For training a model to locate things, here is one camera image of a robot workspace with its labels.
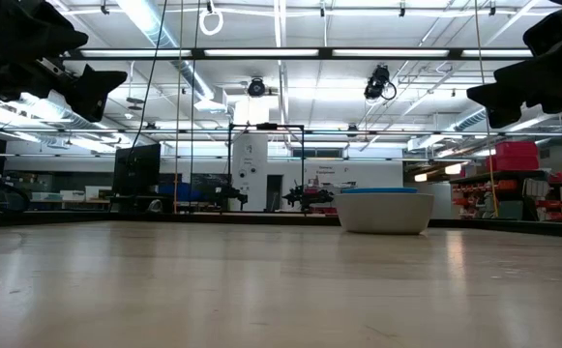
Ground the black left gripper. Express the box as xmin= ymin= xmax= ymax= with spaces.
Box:
xmin=0 ymin=0 xmax=130 ymax=124

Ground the light blue bowl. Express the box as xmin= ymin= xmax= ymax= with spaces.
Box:
xmin=340 ymin=187 xmax=420 ymax=195

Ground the large grey bowl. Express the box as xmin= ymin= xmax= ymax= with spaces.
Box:
xmin=333 ymin=192 xmax=435 ymax=236

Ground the black storage shelf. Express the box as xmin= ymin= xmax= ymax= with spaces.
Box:
xmin=449 ymin=168 xmax=562 ymax=222

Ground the red storage bin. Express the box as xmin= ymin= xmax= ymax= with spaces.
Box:
xmin=485 ymin=155 xmax=541 ymax=172
xmin=494 ymin=140 xmax=540 ymax=158

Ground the black computer monitor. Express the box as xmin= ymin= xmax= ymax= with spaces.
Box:
xmin=111 ymin=143 xmax=163 ymax=198

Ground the black beam with light bars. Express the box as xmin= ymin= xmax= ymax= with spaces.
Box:
xmin=62 ymin=46 xmax=536 ymax=62

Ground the white pillar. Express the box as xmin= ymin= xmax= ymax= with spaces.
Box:
xmin=231 ymin=132 xmax=270 ymax=213

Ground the yellow hanging cable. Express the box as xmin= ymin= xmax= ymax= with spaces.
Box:
xmin=173 ymin=0 xmax=185 ymax=214
xmin=473 ymin=0 xmax=500 ymax=218

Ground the black hanging cable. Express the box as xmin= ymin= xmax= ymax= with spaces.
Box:
xmin=128 ymin=0 xmax=169 ymax=151
xmin=189 ymin=0 xmax=202 ymax=194

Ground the black aluminium table frame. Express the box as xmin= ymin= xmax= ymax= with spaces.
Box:
xmin=0 ymin=207 xmax=562 ymax=241

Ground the black overhead camera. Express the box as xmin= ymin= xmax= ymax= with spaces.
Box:
xmin=363 ymin=64 xmax=399 ymax=103

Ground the white looped cable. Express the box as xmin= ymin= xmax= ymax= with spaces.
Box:
xmin=198 ymin=8 xmax=224 ymax=37

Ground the round black camera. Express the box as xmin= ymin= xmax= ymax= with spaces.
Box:
xmin=247 ymin=76 xmax=268 ymax=99

